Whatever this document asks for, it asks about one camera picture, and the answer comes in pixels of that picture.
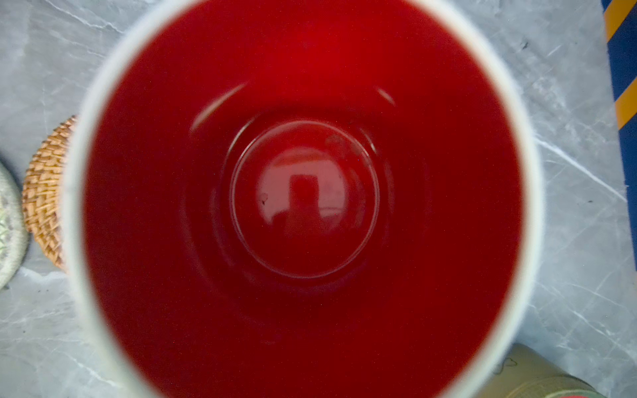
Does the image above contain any cream multicolour woven coaster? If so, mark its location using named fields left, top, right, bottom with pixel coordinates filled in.
left=1, top=164, right=29, bottom=289

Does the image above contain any tan rattan coaster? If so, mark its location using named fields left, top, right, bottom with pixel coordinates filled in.
left=22, top=115, right=76, bottom=270

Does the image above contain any white mug red inside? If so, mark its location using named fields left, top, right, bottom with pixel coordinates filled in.
left=61, top=1, right=544, bottom=397

